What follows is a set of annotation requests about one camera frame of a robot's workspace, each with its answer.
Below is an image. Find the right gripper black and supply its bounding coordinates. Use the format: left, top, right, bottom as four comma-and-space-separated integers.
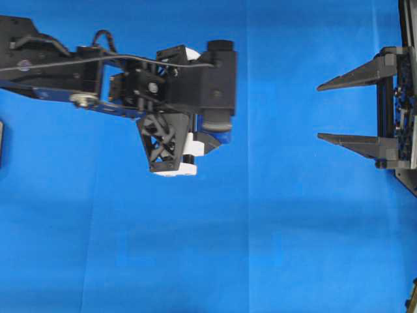
317, 46, 416, 170

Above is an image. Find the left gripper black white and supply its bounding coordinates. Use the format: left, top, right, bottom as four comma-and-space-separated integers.
109, 46, 215, 177

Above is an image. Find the blue block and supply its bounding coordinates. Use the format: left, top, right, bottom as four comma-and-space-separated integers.
197, 122, 232, 145

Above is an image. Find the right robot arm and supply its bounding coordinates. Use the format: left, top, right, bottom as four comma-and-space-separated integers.
317, 1, 416, 170

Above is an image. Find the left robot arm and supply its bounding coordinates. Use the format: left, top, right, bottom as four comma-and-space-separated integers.
1, 16, 209, 177

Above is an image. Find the left arm base block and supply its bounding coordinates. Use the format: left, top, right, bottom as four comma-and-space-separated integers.
0, 121, 5, 164

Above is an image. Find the blue table cloth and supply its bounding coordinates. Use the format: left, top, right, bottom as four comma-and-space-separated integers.
1, 1, 416, 312

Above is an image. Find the yellow black clamp corner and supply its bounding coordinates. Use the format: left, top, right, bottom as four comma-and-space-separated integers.
405, 278, 417, 313

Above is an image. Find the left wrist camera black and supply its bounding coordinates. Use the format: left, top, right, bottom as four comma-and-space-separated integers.
165, 40, 237, 124

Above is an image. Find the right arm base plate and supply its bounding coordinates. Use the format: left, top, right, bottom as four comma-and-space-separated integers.
394, 168, 417, 196

